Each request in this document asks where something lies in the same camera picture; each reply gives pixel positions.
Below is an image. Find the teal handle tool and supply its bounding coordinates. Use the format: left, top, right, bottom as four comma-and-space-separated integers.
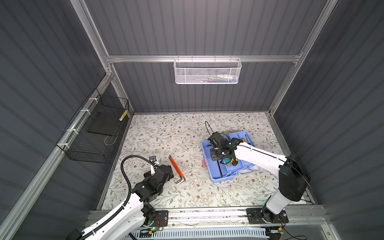
220, 158, 232, 167

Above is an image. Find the yellow black utility knife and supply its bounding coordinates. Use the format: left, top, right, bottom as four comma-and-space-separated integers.
230, 158, 239, 167

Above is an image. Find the white blue tool box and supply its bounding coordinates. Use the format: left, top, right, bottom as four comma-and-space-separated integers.
200, 130, 263, 184

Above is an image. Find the orange hacksaw blade bar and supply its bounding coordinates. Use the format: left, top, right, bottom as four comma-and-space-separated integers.
168, 154, 186, 184

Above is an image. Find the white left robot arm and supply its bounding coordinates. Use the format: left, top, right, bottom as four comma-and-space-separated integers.
67, 165, 174, 240

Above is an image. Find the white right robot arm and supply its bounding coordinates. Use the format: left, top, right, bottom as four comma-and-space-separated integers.
208, 132, 311, 223

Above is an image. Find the yellow tag in basket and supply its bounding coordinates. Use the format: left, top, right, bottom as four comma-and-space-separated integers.
119, 110, 129, 122

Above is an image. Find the black pad in basket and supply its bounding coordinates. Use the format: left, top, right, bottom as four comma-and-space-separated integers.
87, 112, 123, 137

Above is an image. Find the black corrugated cable hose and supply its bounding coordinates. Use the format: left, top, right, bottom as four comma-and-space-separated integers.
67, 154, 155, 240

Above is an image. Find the black wire mesh basket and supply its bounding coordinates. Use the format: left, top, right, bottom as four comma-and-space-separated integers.
57, 91, 130, 164

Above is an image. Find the white wire mesh basket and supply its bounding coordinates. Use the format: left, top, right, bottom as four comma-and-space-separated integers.
173, 58, 242, 85

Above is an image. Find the white ventilated cable duct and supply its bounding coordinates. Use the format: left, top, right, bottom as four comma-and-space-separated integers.
132, 227, 270, 240

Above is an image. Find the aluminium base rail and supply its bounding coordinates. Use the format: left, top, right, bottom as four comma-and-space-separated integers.
89, 205, 326, 229

